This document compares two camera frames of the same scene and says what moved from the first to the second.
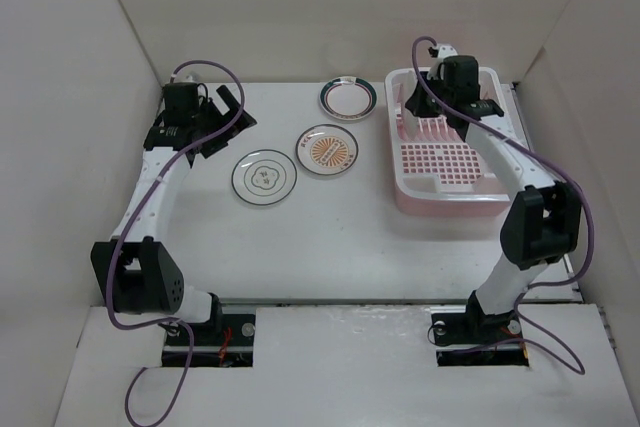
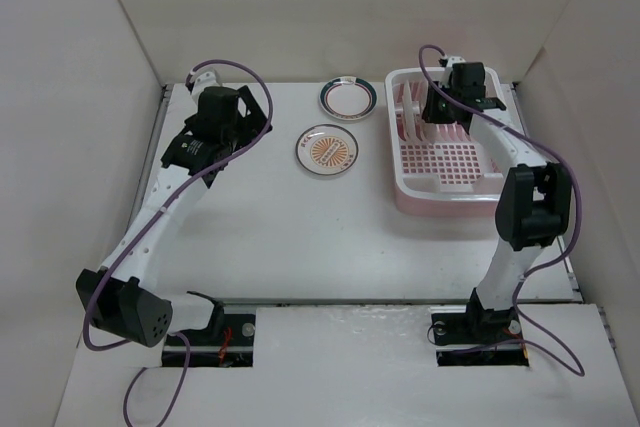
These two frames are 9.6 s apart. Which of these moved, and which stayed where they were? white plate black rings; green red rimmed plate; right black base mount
Moved: white plate black rings
Stayed: right black base mount; green red rimmed plate
